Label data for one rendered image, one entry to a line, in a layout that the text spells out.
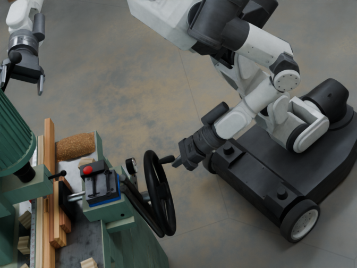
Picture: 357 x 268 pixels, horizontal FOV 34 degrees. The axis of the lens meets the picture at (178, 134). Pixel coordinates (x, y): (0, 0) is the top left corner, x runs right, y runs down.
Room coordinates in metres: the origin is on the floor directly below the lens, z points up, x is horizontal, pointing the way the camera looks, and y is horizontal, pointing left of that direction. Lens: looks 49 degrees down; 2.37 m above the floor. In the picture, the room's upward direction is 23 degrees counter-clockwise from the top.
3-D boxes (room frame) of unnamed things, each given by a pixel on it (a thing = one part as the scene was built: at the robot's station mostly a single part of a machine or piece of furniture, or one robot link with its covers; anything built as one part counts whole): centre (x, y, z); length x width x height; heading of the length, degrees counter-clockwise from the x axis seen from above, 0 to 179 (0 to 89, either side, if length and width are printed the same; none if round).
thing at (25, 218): (1.26, 0.58, 0.82); 0.04 x 0.04 x 0.04; 23
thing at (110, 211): (1.15, 0.28, 0.91); 0.15 x 0.14 x 0.09; 170
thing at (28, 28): (1.54, 0.30, 1.30); 0.11 x 0.11 x 0.11; 80
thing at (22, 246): (1.16, 0.60, 0.82); 0.04 x 0.04 x 0.05; 72
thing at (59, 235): (1.15, 0.44, 0.93); 0.21 x 0.02 x 0.06; 170
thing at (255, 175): (1.58, -0.47, 0.19); 0.64 x 0.52 x 0.33; 110
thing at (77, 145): (1.41, 0.34, 0.92); 0.14 x 0.09 x 0.04; 80
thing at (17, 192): (1.22, 0.48, 1.03); 0.14 x 0.07 x 0.09; 80
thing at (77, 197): (1.16, 0.37, 0.95); 0.09 x 0.07 x 0.09; 170
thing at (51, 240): (1.16, 0.45, 0.92); 0.23 x 0.02 x 0.05; 170
